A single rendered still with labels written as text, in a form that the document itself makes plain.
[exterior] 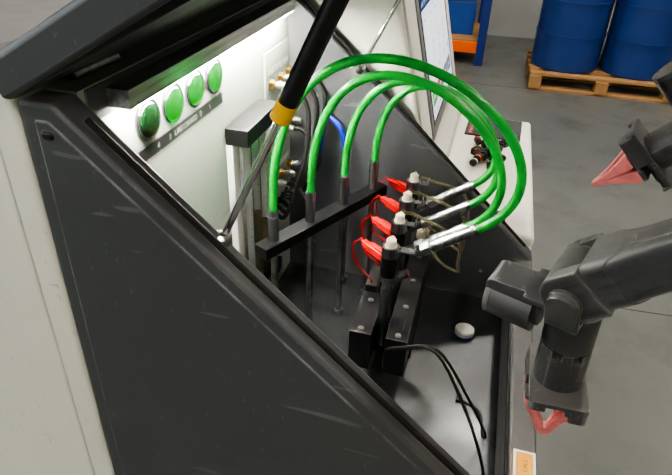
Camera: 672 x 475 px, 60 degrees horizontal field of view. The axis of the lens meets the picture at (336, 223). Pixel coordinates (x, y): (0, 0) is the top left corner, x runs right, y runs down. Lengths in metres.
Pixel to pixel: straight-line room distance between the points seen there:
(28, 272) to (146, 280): 0.16
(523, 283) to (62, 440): 0.67
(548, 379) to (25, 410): 0.70
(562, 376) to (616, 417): 1.68
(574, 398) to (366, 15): 0.77
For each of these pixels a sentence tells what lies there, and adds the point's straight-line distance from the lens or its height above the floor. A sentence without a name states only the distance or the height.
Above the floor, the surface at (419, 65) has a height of 1.42.
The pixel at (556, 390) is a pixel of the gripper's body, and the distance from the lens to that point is 0.75.
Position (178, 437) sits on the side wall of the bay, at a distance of 0.82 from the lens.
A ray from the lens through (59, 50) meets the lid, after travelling 0.55.
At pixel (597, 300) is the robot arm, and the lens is 0.62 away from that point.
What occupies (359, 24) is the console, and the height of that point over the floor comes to 1.39.
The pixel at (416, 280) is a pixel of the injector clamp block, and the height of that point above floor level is 0.98.
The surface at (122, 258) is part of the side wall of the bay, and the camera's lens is 0.65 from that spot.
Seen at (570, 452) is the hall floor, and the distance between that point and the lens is 2.24.
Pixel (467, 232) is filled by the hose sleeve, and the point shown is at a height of 1.18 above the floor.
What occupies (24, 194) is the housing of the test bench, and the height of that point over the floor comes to 1.35.
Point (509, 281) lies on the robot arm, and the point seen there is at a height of 1.25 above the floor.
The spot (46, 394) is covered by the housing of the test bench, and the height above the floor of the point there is 1.03.
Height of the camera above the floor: 1.65
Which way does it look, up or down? 32 degrees down
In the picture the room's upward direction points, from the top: 2 degrees clockwise
